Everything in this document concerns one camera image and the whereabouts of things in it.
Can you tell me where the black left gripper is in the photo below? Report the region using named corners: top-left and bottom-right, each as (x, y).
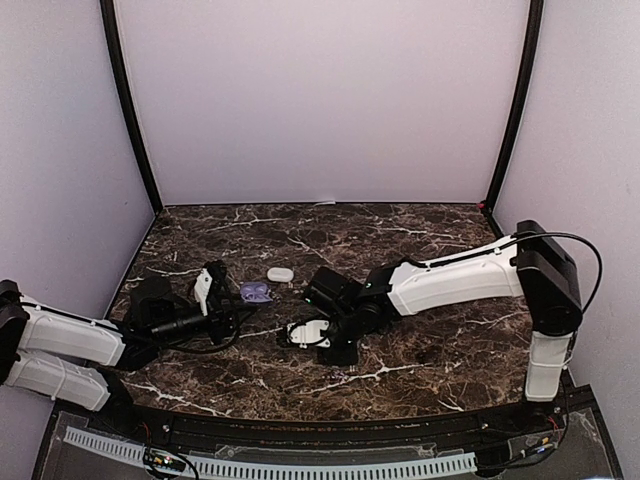
top-left (150, 292), bottom-right (256, 347)

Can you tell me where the purple earbud charging case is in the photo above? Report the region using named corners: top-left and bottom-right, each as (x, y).
top-left (239, 282), bottom-right (273, 305)

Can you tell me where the white earbud charging case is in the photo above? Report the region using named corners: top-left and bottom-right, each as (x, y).
top-left (267, 267), bottom-right (294, 283)

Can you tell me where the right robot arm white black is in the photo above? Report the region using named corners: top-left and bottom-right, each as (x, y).
top-left (286, 220), bottom-right (592, 434)

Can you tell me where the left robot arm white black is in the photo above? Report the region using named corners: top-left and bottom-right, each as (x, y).
top-left (1, 272), bottom-right (241, 436)

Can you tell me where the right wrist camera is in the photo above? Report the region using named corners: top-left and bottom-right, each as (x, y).
top-left (277, 319), bottom-right (330, 349)

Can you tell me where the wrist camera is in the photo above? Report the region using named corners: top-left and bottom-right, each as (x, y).
top-left (277, 319), bottom-right (330, 349)
top-left (193, 261), bottom-right (226, 317)

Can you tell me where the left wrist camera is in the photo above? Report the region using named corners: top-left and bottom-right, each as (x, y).
top-left (193, 261), bottom-right (226, 317)

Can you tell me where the black front table rail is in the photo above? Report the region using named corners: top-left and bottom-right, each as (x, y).
top-left (133, 405), bottom-right (522, 448)

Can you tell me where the white slotted cable duct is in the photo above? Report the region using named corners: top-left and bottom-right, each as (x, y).
top-left (62, 427), bottom-right (477, 479)

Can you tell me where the left black frame post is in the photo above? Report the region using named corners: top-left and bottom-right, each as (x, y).
top-left (99, 0), bottom-right (164, 215)

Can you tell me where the black frame post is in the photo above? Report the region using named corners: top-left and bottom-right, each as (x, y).
top-left (483, 0), bottom-right (545, 215)
top-left (99, 0), bottom-right (164, 215)

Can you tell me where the right black frame post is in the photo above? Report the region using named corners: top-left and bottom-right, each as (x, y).
top-left (483, 0), bottom-right (545, 215)

